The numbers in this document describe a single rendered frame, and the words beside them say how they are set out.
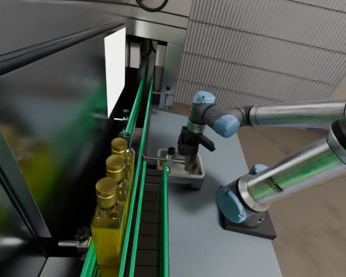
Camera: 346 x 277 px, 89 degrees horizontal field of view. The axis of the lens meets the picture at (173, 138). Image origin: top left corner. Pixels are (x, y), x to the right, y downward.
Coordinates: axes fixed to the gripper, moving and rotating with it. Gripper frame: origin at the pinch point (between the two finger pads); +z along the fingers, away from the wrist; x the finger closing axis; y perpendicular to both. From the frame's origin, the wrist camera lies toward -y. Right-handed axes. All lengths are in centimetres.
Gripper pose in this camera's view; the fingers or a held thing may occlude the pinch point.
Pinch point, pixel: (188, 164)
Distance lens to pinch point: 85.6
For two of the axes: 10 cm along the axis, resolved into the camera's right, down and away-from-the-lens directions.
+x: 0.6, 6.0, -8.0
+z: -1.7, 7.9, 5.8
